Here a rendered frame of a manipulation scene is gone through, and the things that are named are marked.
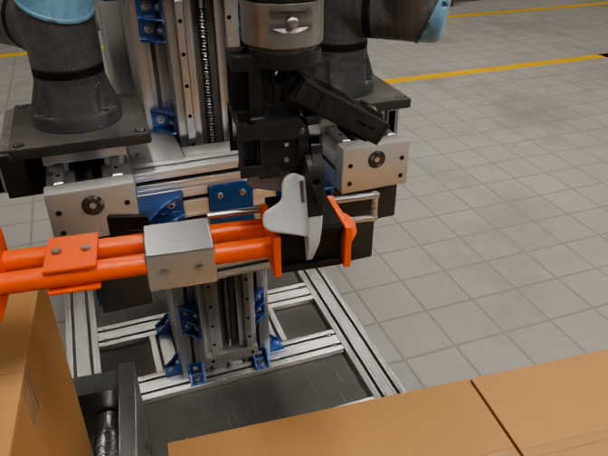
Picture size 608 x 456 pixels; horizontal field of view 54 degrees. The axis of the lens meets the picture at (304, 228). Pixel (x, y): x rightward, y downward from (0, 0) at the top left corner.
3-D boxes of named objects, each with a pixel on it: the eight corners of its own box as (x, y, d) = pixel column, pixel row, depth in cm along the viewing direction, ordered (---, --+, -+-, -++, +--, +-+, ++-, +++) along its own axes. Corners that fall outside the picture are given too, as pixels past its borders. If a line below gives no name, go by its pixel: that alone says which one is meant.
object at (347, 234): (274, 278, 62) (273, 238, 59) (261, 241, 68) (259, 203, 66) (350, 267, 64) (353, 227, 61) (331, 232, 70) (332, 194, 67)
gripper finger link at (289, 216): (264, 265, 61) (254, 175, 59) (319, 257, 62) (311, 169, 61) (270, 271, 58) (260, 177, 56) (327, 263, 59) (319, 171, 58)
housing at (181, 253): (149, 294, 60) (143, 258, 58) (147, 258, 66) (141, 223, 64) (218, 284, 62) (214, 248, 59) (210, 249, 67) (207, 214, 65)
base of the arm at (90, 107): (33, 109, 109) (20, 54, 104) (118, 99, 113) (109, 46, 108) (32, 139, 97) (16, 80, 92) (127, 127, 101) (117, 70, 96)
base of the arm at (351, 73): (289, 80, 123) (288, 31, 118) (355, 72, 128) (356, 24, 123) (314, 103, 111) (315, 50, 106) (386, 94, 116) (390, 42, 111)
